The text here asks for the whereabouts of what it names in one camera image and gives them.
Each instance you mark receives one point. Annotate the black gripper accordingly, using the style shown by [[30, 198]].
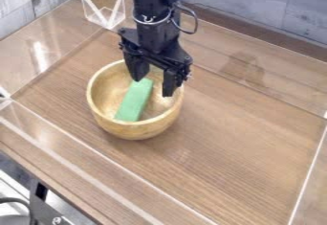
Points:
[[152, 44]]

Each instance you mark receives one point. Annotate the green rectangular stick block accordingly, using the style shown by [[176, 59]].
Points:
[[136, 100]]

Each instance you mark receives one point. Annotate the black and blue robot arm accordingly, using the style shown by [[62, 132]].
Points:
[[158, 8]]

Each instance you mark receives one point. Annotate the wooden bowl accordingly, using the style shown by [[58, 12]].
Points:
[[106, 91]]

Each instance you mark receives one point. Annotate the clear acrylic triangular bracket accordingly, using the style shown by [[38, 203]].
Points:
[[105, 17]]

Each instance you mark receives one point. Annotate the black metal table frame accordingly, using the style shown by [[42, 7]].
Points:
[[51, 209]]

